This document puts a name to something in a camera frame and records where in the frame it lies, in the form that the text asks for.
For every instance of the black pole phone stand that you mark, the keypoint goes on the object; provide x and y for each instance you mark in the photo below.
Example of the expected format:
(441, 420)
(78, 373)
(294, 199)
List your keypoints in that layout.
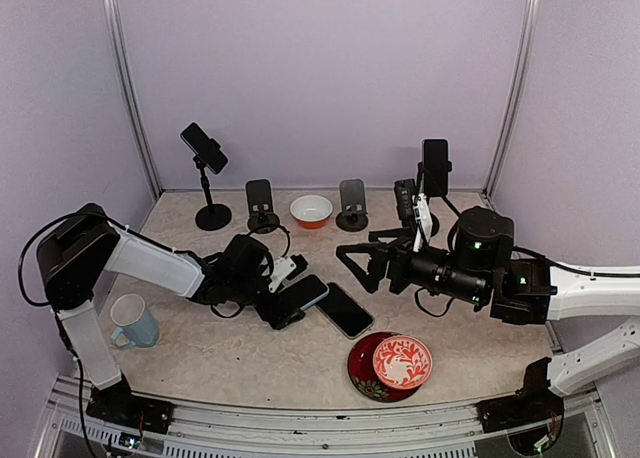
(421, 186)
(213, 216)

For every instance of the lone black smartphone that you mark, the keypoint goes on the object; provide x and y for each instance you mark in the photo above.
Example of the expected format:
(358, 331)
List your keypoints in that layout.
(205, 148)

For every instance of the red white patterned bowl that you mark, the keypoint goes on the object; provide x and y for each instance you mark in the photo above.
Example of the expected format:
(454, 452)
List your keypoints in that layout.
(402, 362)

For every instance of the left aluminium corner post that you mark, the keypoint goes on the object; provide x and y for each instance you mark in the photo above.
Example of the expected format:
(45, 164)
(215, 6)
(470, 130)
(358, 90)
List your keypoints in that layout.
(118, 45)

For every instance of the right aluminium corner post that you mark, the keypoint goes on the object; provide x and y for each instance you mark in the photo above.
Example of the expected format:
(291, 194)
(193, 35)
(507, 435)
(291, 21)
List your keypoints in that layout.
(516, 90)

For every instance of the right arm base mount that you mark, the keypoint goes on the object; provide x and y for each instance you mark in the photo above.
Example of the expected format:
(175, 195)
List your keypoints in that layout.
(532, 403)

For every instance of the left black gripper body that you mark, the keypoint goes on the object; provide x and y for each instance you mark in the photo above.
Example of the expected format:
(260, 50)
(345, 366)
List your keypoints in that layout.
(242, 293)

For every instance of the light blue mug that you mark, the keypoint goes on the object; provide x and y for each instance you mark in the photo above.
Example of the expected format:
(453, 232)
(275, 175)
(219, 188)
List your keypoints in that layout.
(135, 326)

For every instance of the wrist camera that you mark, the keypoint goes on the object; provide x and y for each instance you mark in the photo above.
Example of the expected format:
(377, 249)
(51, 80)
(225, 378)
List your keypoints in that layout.
(413, 211)
(286, 268)

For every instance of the front aluminium frame rail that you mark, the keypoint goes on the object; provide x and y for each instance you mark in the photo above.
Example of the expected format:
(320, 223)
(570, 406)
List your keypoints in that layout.
(198, 429)

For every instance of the orange white bowl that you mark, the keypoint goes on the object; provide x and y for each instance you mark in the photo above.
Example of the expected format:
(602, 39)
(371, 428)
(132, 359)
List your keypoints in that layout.
(311, 211)

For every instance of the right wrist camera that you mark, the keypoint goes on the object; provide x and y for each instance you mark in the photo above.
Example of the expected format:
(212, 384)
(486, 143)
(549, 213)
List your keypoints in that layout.
(413, 211)

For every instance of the right small desk phone stand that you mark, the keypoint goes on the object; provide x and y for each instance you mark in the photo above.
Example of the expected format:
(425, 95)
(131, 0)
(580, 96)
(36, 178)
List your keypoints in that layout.
(353, 214)

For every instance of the blue smartphone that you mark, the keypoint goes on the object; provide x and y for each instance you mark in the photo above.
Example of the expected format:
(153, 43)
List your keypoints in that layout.
(307, 292)

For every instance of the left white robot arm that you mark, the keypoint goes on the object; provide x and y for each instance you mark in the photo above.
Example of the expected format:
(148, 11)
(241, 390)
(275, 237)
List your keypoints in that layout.
(75, 251)

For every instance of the left small desk phone stand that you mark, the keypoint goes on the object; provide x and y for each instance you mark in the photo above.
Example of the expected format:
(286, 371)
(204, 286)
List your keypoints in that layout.
(262, 217)

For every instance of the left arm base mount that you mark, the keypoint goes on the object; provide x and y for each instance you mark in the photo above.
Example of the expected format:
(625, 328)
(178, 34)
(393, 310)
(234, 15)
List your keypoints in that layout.
(117, 404)

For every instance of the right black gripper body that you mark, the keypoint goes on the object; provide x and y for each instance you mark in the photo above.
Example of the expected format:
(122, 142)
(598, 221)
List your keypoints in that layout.
(459, 284)

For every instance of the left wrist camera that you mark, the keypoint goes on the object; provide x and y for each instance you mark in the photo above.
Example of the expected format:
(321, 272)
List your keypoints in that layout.
(286, 268)

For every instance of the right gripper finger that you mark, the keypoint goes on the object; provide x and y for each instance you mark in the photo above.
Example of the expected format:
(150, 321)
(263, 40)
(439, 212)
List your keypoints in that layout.
(379, 256)
(394, 236)

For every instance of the dark red floral plate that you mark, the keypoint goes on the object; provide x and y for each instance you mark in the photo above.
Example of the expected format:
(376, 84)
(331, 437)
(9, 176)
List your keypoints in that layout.
(362, 375)

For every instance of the small desk phone stand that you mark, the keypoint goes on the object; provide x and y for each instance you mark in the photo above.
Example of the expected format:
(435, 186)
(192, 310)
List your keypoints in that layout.
(262, 217)
(353, 214)

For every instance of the aluminium corner post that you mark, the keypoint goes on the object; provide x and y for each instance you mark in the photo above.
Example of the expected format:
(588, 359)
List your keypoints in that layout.
(516, 90)
(118, 45)

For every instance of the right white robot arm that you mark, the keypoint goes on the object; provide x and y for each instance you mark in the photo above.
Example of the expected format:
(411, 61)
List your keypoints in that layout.
(517, 286)

